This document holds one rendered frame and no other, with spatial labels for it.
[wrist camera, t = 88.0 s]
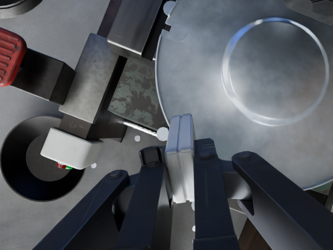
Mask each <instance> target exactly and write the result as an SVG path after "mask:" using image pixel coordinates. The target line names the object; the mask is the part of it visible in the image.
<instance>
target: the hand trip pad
mask: <svg viewBox="0 0 333 250"><path fill-rule="evenodd" d="M26 51H27V44H26V42H25V40H24V39H23V38H22V37H21V36H20V35H18V34H16V33H14V32H11V31H9V30H6V29H4V28H1V27H0V87H5V86H9V85H10V84H12V83H13V81H14V80H15V78H16V75H17V73H18V71H19V68H20V66H21V63H22V61H23V59H24V56H25V54H26Z"/></svg>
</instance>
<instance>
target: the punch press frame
mask: <svg viewBox="0 0 333 250"><path fill-rule="evenodd" d="M108 110H109V111H110V112H112V113H114V114H116V115H117V116H119V117H122V118H124V119H125V120H124V122H123V124H124V125H127V126H129V127H132V128H134V129H137V130H139V131H142V132H145V133H147V134H150V135H152V136H155V137H157V135H156V134H157V130H158V129H159V128H162V127H165V128H167V129H168V131H169V126H168V124H167V122H166V120H165V117H164V115H163V112H162V109H161V106H160V103H159V98H158V94H157V88H156V79H155V69H154V68H151V67H149V66H146V65H143V64H141V63H138V62H136V61H133V60H130V59H127V62H126V64H125V67H124V70H123V72H122V75H121V77H120V80H119V82H118V85H117V87H116V90H115V92H114V95H113V97H112V100H111V102H110V105H109V107H108ZM332 184H333V180H332V181H330V182H328V183H326V184H324V185H322V186H319V187H316V188H312V189H311V190H314V191H316V192H319V193H322V194H325V195H329V192H330V189H331V186H332Z"/></svg>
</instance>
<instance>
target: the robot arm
mask: <svg viewBox="0 0 333 250"><path fill-rule="evenodd" d="M139 157H140V161H141V165H142V166H141V169H140V172H139V173H137V174H134V175H131V176H129V175H128V172H127V171H126V170H114V171H112V172H110V173H108V174H107V175H105V176H104V177H103V178H102V179H101V180H100V181H99V182H98V183H97V184H96V185H95V186H94V187H93V188H92V189H91V190H90V191H89V192H88V193H87V194H86V195H85V196H84V197H83V198H82V199H81V200H80V201H79V202H78V203H77V204H76V205H75V206H74V207H73V208H72V209H71V210H70V211H69V212H68V213H67V214H66V215H65V216H64V217H63V218H62V219H61V220H60V221H59V222H58V223H57V224H56V225H55V226H54V227H53V228H52V229H51V230H50V231H49V232H48V233H47V234H46V236H45V237H44V238H43V239H42V240H41V241H40V242H39V243H38V244H37V245H36V246H35V247H34V248H33V249H32V250H170V241H171V228H172V215H173V201H174V202H176V203H183V202H186V200H190V202H191V201H194V206H195V239H193V250H240V248H239V243H238V239H237V235H236V234H235V231H234V227H233V222H232V218H231V213H230V209H229V204H228V200H227V199H228V198H231V199H237V203H238V205H239V206H240V208H241V209H242V210H243V212H244V213H245V214H246V216H247V217H248V218H249V220H250V221H251V222H252V224H253V225H254V226H255V228H256V229H257V230H258V232H259V233H260V234H261V235H262V237H263V238H264V239H265V241H266V242H267V243H268V245H269V246H270V247H271V249H272V250H333V213H332V212H331V211H329V210H328V209H327V208H325V207H324V206H323V205H322V204H320V203H319V202H318V201H316V200H315V199H314V198H313V197H312V196H310V195H309V194H308V193H307V192H305V191H304V190H303V189H302V188H300V187H299V186H298V185H296V184H295V183H294V182H293V181H291V180H290V179H289V178H287V177H286V176H285V175H284V174H282V173H281V172H280V171H279V170H277V169H276V168H275V167H273V166H272V165H271V164H270V163H268V162H267V161H266V160H264V159H263V158H262V157H261V156H259V155H258V154H257V153H255V152H250V151H242V152H239V153H236V154H234V155H233V156H232V161H228V160H222V159H220V158H218V155H217V152H216V148H215V143H214V140H212V139H211V138H205V139H198V140H196V135H195V129H194V123H193V118H192V115H191V114H190V113H188V114H183V116H180V115H176V116H172V118H171V122H170V127H169V132H168V137H167V143H166V145H162V146H149V147H146V148H143V149H141V150H140V151H139ZM172 196H173V200H172Z"/></svg>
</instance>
